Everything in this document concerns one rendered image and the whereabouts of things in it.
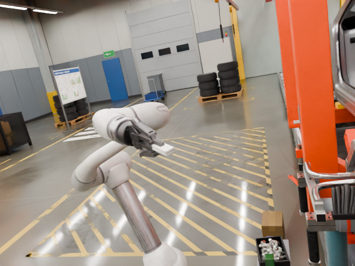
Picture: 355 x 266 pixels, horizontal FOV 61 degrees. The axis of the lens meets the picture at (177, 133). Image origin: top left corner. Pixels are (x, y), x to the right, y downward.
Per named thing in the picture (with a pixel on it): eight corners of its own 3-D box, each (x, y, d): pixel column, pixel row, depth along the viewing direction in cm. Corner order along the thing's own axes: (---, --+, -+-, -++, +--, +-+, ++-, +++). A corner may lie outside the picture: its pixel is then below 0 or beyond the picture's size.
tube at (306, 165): (362, 182, 115) (361, 156, 113) (308, 184, 121) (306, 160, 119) (351, 164, 131) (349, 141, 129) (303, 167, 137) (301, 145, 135)
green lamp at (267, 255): (274, 266, 131) (273, 259, 130) (265, 266, 132) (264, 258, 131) (274, 260, 134) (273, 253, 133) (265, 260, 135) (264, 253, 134)
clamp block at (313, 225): (336, 231, 102) (335, 218, 101) (307, 231, 105) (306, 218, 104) (333, 223, 107) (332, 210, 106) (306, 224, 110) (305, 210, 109)
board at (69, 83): (76, 131, 913) (57, 67, 865) (62, 133, 927) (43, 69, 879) (100, 119, 1052) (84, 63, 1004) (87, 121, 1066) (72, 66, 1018)
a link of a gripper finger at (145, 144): (131, 140, 91) (132, 144, 91) (151, 150, 82) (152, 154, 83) (142, 135, 93) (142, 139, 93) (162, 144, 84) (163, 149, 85)
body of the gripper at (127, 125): (120, 148, 96) (134, 156, 89) (113, 124, 93) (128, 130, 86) (140, 139, 100) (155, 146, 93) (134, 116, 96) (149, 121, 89)
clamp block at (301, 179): (320, 186, 134) (319, 176, 132) (298, 187, 136) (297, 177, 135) (318, 181, 138) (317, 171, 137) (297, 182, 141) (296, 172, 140)
